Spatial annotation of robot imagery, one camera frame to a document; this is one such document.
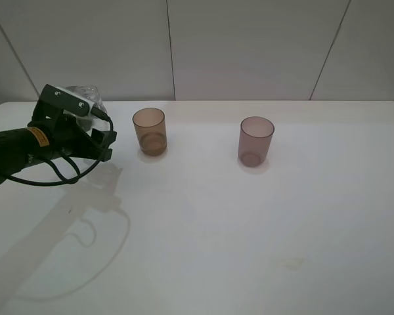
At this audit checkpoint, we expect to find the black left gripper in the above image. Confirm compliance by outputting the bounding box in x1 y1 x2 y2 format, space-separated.
19 116 117 161

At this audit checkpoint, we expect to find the clear plastic water bottle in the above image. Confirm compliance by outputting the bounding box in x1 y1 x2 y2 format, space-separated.
49 85 110 165

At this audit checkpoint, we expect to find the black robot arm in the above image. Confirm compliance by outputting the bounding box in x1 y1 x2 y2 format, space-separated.
0 114 117 187

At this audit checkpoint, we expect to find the brown translucent cup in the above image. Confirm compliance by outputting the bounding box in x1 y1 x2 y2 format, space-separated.
132 108 167 157

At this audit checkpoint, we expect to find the pink translucent cup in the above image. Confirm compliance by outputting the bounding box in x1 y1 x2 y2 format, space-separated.
238 116 275 167

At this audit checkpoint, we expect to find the black camera cable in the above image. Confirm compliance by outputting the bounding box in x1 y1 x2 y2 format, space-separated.
9 108 115 186

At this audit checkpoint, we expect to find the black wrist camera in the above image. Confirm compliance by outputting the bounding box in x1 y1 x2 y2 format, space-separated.
32 84 94 121

